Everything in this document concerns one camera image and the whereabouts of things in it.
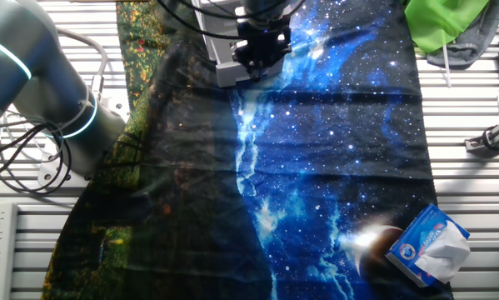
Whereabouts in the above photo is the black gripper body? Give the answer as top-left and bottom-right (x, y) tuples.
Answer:
(232, 19), (292, 70)

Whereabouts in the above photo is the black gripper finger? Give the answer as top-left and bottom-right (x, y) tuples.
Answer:
(251, 62), (275, 83)
(232, 45), (254, 72)

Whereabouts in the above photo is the white plastic drawer cabinet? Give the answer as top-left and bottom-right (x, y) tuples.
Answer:
(190, 0), (250, 63)

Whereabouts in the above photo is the galaxy and forest print cloth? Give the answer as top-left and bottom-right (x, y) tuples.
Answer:
(40, 0), (454, 300)

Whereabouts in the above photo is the bright green cloth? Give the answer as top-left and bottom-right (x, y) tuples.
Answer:
(403, 0), (491, 54)

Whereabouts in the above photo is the thin white stick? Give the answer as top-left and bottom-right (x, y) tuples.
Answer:
(442, 43), (453, 88)

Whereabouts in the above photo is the dark grey cloth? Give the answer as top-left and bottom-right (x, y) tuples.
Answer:
(426, 0), (499, 70)

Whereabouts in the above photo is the blue tissue box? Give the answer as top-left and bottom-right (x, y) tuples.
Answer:
(384, 202), (472, 288)

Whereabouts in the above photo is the black gripper cable bundle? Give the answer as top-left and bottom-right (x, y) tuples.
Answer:
(157, 0), (308, 41)

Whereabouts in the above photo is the thick grey base cable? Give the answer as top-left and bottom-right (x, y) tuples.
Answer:
(55, 27), (109, 101)

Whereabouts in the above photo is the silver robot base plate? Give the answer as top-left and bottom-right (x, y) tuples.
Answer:
(37, 156), (92, 188)

